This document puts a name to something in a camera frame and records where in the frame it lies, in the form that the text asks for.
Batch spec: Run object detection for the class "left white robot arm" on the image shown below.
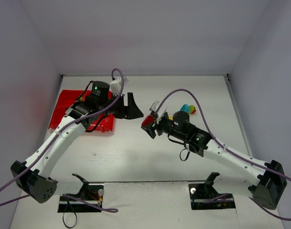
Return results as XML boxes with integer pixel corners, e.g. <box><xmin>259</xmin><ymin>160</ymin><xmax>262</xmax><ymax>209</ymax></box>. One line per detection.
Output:
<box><xmin>10</xmin><ymin>78</ymin><xmax>143</xmax><ymax>203</ymax></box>

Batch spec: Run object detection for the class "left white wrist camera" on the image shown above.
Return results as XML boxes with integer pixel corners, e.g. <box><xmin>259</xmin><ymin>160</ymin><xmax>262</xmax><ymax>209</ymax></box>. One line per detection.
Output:
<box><xmin>110</xmin><ymin>77</ymin><xmax>122</xmax><ymax>95</ymax></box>

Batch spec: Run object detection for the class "green lego cube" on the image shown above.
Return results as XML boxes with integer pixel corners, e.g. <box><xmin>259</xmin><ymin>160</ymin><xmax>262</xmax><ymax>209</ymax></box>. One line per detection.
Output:
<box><xmin>189</xmin><ymin>105</ymin><xmax>196</xmax><ymax>115</ymax></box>

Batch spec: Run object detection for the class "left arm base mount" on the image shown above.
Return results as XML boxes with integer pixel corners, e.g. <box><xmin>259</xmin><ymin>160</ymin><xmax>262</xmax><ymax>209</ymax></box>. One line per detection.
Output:
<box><xmin>57</xmin><ymin>173</ymin><xmax>104</xmax><ymax>213</ymax></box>

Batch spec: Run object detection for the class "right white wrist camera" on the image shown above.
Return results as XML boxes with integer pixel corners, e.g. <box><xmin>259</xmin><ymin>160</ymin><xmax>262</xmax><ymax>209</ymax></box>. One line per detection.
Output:
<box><xmin>149</xmin><ymin>101</ymin><xmax>167</xmax><ymax>124</ymax></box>

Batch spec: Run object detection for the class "teal lego block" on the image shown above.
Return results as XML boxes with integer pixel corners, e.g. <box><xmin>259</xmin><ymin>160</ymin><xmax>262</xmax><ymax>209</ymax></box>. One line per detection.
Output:
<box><xmin>180</xmin><ymin>104</ymin><xmax>190</xmax><ymax>114</ymax></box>

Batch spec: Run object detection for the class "red curved lego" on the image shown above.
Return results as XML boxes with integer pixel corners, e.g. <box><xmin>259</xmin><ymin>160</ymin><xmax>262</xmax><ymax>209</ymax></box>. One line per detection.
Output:
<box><xmin>141</xmin><ymin>115</ymin><xmax>155</xmax><ymax>126</ymax></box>

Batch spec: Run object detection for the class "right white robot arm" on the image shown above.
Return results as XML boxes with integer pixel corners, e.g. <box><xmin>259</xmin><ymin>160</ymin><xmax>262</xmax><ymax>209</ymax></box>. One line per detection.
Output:
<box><xmin>141</xmin><ymin>111</ymin><xmax>287</xmax><ymax>210</ymax></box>

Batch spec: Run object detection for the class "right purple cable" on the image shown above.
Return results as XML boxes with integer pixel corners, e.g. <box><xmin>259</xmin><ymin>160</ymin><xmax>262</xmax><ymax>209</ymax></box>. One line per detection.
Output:
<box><xmin>154</xmin><ymin>89</ymin><xmax>291</xmax><ymax>221</ymax></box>

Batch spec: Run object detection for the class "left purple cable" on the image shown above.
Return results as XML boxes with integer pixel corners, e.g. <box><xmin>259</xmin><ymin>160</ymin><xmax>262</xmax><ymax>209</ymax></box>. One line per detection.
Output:
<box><xmin>0</xmin><ymin>68</ymin><xmax>125</xmax><ymax>208</ymax></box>

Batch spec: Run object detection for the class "purple cable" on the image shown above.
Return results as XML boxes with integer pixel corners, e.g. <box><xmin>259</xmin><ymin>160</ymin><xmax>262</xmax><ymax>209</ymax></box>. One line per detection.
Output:
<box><xmin>154</xmin><ymin>89</ymin><xmax>291</xmax><ymax>221</ymax></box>
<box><xmin>0</xmin><ymin>68</ymin><xmax>125</xmax><ymax>208</ymax></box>

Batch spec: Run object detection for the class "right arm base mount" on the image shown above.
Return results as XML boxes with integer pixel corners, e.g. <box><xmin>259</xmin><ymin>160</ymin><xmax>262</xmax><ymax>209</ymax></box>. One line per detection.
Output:
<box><xmin>188</xmin><ymin>172</ymin><xmax>236</xmax><ymax>210</ymax></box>

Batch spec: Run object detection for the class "red divided bin tray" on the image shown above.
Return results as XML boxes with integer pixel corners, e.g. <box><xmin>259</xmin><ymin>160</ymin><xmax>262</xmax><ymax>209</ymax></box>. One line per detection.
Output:
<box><xmin>48</xmin><ymin>90</ymin><xmax>115</xmax><ymax>133</ymax></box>

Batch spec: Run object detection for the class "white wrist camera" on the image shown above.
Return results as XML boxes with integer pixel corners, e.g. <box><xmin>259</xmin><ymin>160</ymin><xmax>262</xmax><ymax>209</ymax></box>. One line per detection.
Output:
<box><xmin>110</xmin><ymin>77</ymin><xmax>122</xmax><ymax>95</ymax></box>
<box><xmin>149</xmin><ymin>101</ymin><xmax>167</xmax><ymax>124</ymax></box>

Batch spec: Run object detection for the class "black loop cable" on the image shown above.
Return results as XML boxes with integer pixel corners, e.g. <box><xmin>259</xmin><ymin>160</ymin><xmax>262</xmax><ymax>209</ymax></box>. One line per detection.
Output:
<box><xmin>61</xmin><ymin>198</ymin><xmax>77</xmax><ymax>228</ymax></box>

